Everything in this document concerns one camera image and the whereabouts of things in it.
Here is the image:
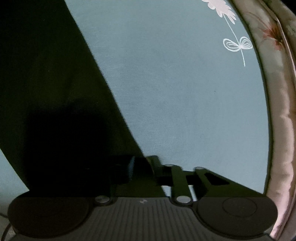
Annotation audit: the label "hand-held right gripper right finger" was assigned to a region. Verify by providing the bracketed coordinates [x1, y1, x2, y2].
[147, 156, 269, 206]

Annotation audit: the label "pink floral quilt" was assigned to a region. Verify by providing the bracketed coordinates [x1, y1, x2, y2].
[231, 0, 296, 241]

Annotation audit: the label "black pants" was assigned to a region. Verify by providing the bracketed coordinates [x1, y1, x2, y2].
[0, 0, 167, 197]

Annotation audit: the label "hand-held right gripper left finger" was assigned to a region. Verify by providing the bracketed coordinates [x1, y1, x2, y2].
[94, 156, 136, 206]

